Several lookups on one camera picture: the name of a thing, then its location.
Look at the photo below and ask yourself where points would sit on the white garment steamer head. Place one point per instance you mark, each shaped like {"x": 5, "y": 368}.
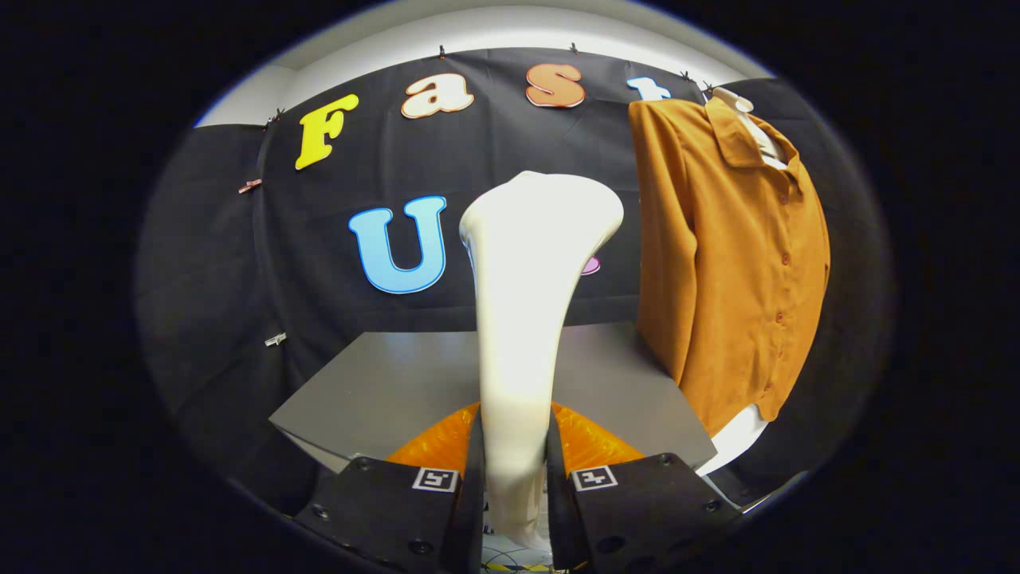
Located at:
{"x": 518, "y": 319}

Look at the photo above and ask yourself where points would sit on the silver clip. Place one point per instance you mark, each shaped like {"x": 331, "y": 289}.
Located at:
{"x": 275, "y": 340}

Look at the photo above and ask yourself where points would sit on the grey cabinet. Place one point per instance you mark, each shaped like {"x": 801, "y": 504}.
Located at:
{"x": 382, "y": 383}

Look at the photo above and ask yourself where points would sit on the copper clip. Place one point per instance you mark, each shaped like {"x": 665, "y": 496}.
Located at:
{"x": 249, "y": 186}

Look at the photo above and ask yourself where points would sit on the white clothes hanger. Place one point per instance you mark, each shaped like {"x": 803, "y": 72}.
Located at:
{"x": 733, "y": 100}

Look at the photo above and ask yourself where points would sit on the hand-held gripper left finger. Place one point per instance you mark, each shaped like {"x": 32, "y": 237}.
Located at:
{"x": 398, "y": 510}

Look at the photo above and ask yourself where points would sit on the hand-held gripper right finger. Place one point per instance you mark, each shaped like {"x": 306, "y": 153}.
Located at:
{"x": 637, "y": 510}

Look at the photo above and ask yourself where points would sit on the orange button shirt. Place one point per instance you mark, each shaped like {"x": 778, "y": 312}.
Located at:
{"x": 733, "y": 279}

